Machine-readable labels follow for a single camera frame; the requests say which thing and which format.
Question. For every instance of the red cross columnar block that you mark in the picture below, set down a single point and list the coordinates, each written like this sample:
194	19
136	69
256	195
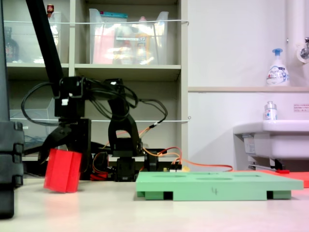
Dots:
61	171

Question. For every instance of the green shape-hole board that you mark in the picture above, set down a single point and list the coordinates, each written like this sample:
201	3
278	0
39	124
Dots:
217	188

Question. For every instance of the flat orange block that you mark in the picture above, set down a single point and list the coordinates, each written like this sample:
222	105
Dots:
297	178

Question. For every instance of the low clear plastic bin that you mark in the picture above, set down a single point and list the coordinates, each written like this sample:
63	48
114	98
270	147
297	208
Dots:
31	113

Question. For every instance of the notched black stack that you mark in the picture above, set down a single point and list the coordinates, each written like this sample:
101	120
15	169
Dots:
9	157

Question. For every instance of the beige shelf unit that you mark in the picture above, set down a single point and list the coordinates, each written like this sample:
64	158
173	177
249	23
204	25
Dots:
128	70

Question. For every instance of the black table clamp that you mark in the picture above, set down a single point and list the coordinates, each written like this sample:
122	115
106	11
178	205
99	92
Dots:
152	163

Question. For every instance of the pink folder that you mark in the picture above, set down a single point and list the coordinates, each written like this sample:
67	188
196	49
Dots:
103	46

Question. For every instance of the dark round bottle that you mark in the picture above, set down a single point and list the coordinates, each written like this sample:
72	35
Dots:
10	48

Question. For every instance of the large clear plastic bin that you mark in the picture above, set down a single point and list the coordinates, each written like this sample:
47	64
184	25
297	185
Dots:
128	46

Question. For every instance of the yellow labelled bottle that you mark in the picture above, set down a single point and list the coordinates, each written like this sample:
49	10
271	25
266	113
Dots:
143	43

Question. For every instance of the brown bottle red cap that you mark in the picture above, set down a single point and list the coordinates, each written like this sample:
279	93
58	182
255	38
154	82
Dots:
50	9

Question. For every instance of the small clear bottle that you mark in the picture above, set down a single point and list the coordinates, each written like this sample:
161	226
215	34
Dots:
271	112

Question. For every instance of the white sink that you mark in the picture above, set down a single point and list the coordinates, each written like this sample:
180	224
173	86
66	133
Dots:
277	142

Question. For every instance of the white pump soap bottle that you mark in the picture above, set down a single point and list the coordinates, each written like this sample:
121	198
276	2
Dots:
277	75

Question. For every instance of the metal faucet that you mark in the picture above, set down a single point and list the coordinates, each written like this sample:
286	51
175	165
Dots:
303	52

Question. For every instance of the red wall label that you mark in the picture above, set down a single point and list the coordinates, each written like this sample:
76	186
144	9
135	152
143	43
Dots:
301	107

